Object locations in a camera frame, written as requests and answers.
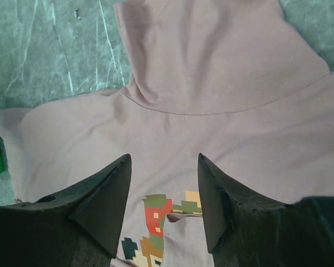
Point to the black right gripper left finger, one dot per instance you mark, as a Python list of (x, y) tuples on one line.
[(77, 226)]

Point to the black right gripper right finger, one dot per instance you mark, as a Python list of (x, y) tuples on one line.
[(245, 228)]

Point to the pink printed t-shirt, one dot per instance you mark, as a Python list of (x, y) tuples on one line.
[(228, 79)]

